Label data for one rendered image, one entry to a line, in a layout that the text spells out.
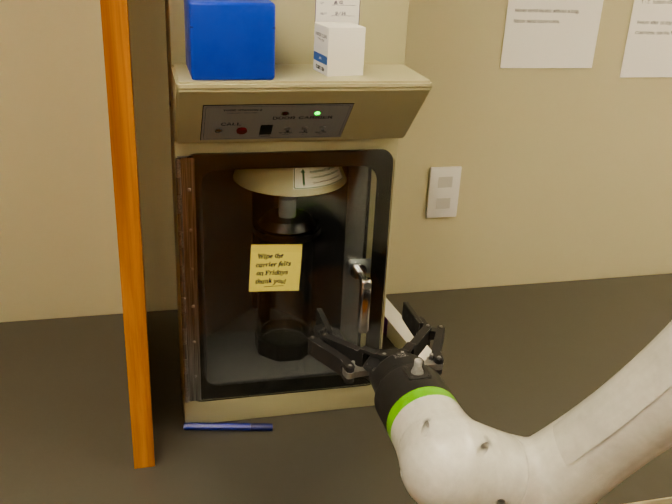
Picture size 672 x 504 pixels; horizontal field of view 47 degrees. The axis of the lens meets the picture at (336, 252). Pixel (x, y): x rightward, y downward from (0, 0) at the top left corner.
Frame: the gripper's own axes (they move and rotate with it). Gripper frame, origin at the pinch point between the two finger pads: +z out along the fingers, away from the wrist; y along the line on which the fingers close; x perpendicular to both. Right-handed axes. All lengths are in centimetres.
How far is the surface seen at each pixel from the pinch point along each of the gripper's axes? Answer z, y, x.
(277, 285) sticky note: 4.4, 12.5, -4.0
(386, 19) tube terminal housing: 5.6, -2.0, -42.5
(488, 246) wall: 49, -44, 12
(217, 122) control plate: -0.8, 21.6, -30.3
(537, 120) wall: 49, -51, -17
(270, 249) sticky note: 4.4, 13.6, -9.9
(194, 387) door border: 4.5, 25.2, 12.7
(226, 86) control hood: -5.9, 21.0, -35.9
